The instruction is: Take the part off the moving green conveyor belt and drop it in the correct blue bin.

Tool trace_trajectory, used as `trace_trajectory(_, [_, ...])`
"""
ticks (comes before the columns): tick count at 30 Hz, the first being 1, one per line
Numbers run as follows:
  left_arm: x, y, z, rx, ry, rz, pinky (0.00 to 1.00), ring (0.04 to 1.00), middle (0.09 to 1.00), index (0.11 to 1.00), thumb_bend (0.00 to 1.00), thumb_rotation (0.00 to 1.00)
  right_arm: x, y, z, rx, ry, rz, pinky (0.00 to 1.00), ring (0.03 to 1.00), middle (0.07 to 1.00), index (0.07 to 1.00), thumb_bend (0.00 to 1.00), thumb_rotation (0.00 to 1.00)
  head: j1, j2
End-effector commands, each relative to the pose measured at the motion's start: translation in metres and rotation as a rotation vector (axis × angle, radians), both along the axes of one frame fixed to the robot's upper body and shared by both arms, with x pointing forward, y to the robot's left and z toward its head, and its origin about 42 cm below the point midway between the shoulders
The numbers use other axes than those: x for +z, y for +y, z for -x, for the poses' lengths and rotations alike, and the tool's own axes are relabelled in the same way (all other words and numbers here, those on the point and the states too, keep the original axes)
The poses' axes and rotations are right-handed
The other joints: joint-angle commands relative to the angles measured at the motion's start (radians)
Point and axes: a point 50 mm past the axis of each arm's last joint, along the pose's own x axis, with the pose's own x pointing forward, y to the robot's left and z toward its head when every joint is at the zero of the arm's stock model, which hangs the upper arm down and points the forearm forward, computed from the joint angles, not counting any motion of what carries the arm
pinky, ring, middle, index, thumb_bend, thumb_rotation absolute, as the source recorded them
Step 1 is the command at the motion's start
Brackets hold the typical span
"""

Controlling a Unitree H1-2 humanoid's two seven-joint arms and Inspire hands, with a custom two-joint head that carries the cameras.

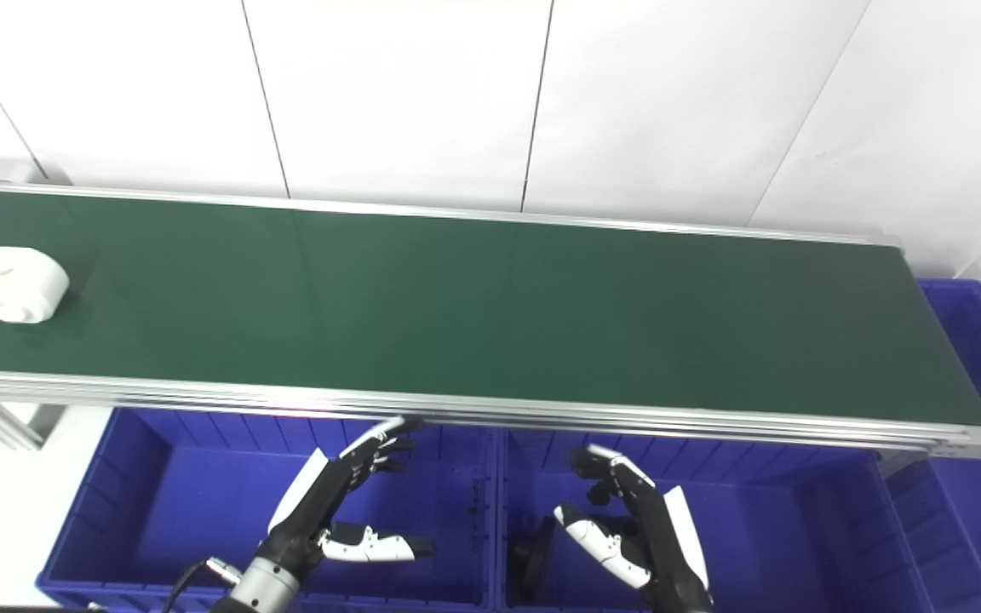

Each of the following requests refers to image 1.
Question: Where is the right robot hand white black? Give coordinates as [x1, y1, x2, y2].
[553, 444, 714, 613]

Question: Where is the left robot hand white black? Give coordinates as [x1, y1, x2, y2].
[265, 416, 437, 573]

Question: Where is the white cylindrical part with holes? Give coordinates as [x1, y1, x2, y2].
[0, 246, 71, 325]

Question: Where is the black round part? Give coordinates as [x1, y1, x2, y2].
[509, 515, 556, 605]

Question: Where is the aluminium conveyor support leg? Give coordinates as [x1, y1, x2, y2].
[0, 398, 67, 451]

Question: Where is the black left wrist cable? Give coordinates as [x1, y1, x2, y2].
[163, 557, 244, 613]

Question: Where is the green conveyor belt aluminium frame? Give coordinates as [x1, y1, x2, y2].
[0, 179, 981, 461]

